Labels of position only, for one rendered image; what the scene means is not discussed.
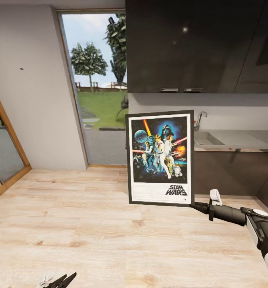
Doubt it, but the poster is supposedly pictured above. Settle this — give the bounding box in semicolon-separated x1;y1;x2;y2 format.
125;110;195;208

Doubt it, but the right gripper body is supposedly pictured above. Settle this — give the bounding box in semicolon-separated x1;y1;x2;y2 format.
209;199;232;222

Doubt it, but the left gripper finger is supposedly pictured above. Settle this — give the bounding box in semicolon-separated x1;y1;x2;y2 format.
57;272;77;288
54;274;67;287

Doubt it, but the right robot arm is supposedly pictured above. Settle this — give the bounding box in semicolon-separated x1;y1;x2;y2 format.
189;189;268;267

